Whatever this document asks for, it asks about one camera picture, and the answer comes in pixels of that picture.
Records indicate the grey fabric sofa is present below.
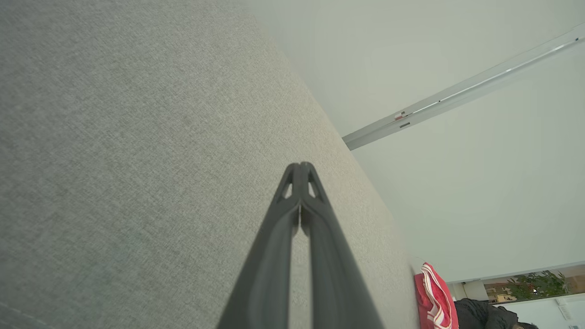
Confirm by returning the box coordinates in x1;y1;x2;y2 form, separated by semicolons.
0;0;421;329

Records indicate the dark clothing item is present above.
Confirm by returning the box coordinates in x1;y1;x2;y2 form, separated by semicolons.
454;298;540;329

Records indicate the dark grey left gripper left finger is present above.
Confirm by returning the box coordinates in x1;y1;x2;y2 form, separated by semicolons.
217;162;302;329

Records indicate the green potted plant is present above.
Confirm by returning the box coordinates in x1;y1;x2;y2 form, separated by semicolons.
507;271;569;301

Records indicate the white wall label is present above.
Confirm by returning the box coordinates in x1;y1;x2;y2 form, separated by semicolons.
554;298;573;320

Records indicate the red jersey with white sleeves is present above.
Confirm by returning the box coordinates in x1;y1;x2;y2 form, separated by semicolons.
414;262;460;329

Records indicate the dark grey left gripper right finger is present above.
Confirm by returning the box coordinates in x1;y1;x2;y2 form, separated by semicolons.
300;162;385;329

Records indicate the grey metal partition post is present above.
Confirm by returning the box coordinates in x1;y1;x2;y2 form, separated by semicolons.
342;23;585;151

